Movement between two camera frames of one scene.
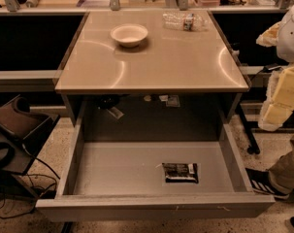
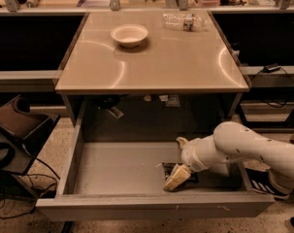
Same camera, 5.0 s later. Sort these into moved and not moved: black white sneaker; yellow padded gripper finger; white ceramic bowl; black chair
Moved: yellow padded gripper finger
Not moved: white ceramic bowl; black chair; black white sneaker
